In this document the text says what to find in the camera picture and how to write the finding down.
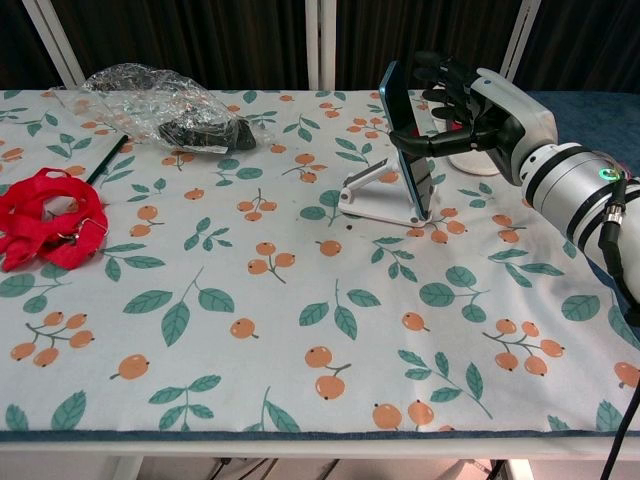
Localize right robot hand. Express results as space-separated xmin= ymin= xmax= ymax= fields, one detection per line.
xmin=389 ymin=50 xmax=559 ymax=186

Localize black smartphone blue case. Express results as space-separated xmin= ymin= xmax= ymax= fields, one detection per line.
xmin=378 ymin=60 xmax=436 ymax=222

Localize white folding phone stand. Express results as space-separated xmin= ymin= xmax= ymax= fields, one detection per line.
xmin=338 ymin=157 xmax=434 ymax=226

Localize red and white object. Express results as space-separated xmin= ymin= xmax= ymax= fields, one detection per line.
xmin=432 ymin=89 xmax=502 ymax=178

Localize floral print tablecloth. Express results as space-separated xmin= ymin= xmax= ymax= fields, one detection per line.
xmin=0 ymin=88 xmax=640 ymax=434

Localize black pleated curtain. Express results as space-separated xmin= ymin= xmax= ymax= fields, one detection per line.
xmin=0 ymin=0 xmax=640 ymax=96

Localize clear plastic bag black contents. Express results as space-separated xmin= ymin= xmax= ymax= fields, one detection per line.
xmin=49 ymin=63 xmax=274 ymax=154

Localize dark green stick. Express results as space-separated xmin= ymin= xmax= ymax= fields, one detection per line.
xmin=85 ymin=134 xmax=130 ymax=185

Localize white frame post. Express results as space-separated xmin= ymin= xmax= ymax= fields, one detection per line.
xmin=304 ymin=0 xmax=338 ymax=92
xmin=22 ymin=0 xmax=87 ymax=89
xmin=498 ymin=0 xmax=545 ymax=84

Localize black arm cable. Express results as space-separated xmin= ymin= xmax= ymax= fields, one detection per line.
xmin=598 ymin=175 xmax=640 ymax=480

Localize red lanyard strap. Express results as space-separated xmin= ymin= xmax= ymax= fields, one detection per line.
xmin=0 ymin=168 xmax=111 ymax=273

